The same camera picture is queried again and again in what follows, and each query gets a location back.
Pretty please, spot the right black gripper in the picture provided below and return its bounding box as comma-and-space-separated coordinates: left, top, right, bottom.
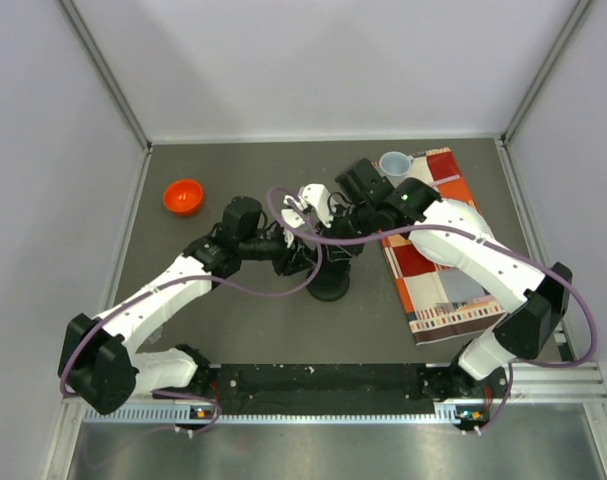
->
314, 202, 378, 260

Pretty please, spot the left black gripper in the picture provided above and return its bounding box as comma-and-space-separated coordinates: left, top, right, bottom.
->
239, 227, 317, 277

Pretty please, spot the black phone stand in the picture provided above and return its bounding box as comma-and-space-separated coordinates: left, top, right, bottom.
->
307, 261, 351, 302

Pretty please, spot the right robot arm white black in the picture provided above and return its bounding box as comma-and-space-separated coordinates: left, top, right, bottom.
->
308, 159, 572, 396

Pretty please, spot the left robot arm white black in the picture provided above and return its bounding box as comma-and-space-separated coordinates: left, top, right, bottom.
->
58, 194, 334, 415

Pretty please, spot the light blue cup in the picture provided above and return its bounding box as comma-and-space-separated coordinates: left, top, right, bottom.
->
378, 151, 414, 177

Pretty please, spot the white plate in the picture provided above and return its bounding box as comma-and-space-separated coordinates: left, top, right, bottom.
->
449, 199, 494, 239

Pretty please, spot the patterned orange placemat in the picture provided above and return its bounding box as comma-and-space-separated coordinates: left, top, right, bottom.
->
375, 148, 504, 345

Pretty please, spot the orange bowl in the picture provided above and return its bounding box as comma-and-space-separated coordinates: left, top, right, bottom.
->
162, 179, 204, 216

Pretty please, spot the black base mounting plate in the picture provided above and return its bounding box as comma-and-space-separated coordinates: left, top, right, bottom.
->
202, 362, 449, 416

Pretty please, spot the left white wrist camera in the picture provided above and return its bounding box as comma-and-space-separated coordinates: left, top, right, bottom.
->
281, 208, 312, 248

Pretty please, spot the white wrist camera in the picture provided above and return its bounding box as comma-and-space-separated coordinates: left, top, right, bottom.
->
282, 184, 336, 227
281, 208, 312, 248

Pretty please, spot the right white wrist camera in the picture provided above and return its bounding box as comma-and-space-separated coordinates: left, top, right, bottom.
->
282, 184, 336, 227

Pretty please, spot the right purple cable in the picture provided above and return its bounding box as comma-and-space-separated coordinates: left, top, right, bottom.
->
266, 186, 599, 369

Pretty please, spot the grey slotted cable duct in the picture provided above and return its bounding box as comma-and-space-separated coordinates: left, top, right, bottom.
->
82, 403, 469, 425

